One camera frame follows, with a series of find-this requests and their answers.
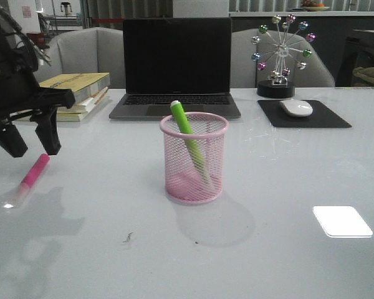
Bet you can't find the ferris wheel desk toy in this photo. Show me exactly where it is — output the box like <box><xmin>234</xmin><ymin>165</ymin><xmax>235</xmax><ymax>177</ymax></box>
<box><xmin>251</xmin><ymin>14</ymin><xmax>317</xmax><ymax>98</ymax></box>

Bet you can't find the red trash bin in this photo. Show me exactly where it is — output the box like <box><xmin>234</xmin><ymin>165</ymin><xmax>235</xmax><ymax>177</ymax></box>
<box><xmin>27</xmin><ymin>32</ymin><xmax>46</xmax><ymax>46</ymax></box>

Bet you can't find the grey armchair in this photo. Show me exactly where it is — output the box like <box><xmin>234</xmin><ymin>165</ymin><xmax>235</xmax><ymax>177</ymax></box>
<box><xmin>231</xmin><ymin>29</ymin><xmax>335</xmax><ymax>88</ymax></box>
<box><xmin>34</xmin><ymin>27</ymin><xmax>126</xmax><ymax>89</ymax></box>

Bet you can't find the grey left armchair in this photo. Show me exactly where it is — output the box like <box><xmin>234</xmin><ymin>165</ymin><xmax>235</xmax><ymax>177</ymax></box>
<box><xmin>34</xmin><ymin>27</ymin><xmax>126</xmax><ymax>89</ymax></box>

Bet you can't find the pink highlighter pen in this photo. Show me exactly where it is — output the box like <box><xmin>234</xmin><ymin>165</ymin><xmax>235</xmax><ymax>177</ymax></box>
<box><xmin>8</xmin><ymin>153</ymin><xmax>50</xmax><ymax>207</ymax></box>

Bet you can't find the black mouse pad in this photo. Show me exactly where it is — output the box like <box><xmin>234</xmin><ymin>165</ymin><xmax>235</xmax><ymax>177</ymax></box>
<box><xmin>257</xmin><ymin>100</ymin><xmax>352</xmax><ymax>128</ymax></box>

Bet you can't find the yellow book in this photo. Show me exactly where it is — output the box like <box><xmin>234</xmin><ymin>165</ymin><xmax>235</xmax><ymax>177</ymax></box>
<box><xmin>15</xmin><ymin>92</ymin><xmax>109</xmax><ymax>122</ymax></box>
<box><xmin>39</xmin><ymin>72</ymin><xmax>110</xmax><ymax>103</ymax></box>

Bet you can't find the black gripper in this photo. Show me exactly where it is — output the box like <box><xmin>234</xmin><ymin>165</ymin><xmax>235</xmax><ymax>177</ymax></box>
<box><xmin>0</xmin><ymin>68</ymin><xmax>75</xmax><ymax>158</ymax></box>

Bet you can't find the grey right armchair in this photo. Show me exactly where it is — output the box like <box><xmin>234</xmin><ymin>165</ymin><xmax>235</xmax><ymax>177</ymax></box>
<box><xmin>231</xmin><ymin>29</ymin><xmax>335</xmax><ymax>88</ymax></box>

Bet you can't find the middle white book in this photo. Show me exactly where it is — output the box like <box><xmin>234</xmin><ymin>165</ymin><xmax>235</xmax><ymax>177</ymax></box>
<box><xmin>58</xmin><ymin>87</ymin><xmax>108</xmax><ymax>114</ymax></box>

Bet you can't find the green highlighter pen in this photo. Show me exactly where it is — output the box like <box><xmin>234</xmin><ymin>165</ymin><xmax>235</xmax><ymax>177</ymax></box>
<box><xmin>170</xmin><ymin>100</ymin><xmax>213</xmax><ymax>187</ymax></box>

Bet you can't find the red barrier belt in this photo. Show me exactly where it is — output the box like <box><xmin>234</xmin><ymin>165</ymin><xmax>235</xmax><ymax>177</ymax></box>
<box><xmin>91</xmin><ymin>18</ymin><xmax>124</xmax><ymax>24</ymax></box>

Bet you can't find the pink mesh pen holder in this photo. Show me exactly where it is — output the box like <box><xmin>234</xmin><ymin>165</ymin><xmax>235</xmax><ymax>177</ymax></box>
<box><xmin>160</xmin><ymin>112</ymin><xmax>229</xmax><ymax>204</ymax></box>

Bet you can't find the fruit bowl on counter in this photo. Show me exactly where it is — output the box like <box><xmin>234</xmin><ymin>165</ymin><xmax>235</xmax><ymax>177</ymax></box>
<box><xmin>300</xmin><ymin>0</ymin><xmax>329</xmax><ymax>12</ymax></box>

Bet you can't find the white computer mouse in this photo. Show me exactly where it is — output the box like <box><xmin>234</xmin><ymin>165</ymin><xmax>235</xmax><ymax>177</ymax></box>
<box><xmin>279</xmin><ymin>99</ymin><xmax>313</xmax><ymax>117</ymax></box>

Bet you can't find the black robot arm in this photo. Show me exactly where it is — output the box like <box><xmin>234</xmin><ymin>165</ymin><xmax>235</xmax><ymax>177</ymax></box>
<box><xmin>0</xmin><ymin>5</ymin><xmax>75</xmax><ymax>158</ymax></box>

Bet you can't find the top yellow book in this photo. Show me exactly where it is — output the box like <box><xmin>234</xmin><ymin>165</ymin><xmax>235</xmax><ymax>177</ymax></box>
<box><xmin>39</xmin><ymin>72</ymin><xmax>110</xmax><ymax>103</ymax></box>

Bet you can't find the bottom yellow book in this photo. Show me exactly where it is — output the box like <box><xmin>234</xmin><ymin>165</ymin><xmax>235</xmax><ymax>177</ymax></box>
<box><xmin>15</xmin><ymin>92</ymin><xmax>109</xmax><ymax>122</ymax></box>

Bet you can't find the black laptop computer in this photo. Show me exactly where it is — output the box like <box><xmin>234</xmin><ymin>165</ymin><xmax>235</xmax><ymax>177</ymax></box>
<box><xmin>109</xmin><ymin>17</ymin><xmax>241</xmax><ymax>121</ymax></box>

